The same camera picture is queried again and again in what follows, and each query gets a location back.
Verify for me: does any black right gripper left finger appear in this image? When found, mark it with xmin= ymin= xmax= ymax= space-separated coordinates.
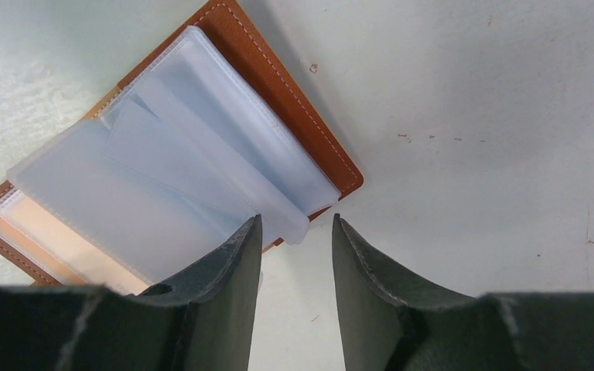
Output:
xmin=0 ymin=216 xmax=262 ymax=370

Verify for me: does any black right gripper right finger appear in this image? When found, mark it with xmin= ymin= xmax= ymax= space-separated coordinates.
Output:
xmin=332 ymin=215 xmax=594 ymax=370

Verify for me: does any brown leather card holder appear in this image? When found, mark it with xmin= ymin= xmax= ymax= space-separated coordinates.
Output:
xmin=0 ymin=1 xmax=364 ymax=294

